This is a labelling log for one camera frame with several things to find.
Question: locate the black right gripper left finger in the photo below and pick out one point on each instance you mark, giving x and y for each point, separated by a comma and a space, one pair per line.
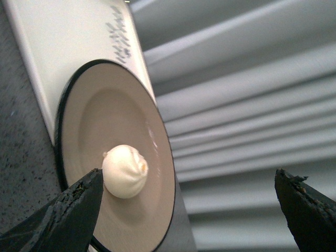
64, 224

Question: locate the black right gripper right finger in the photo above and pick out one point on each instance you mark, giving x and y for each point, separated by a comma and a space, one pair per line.
310, 215

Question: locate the white steamed bun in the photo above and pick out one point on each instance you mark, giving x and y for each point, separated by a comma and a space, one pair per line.
125, 171

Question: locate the cream rectangular serving tray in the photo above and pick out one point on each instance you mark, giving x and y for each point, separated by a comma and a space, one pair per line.
56, 38

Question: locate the grey pleated curtain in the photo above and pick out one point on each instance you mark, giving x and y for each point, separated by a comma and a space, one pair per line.
244, 88

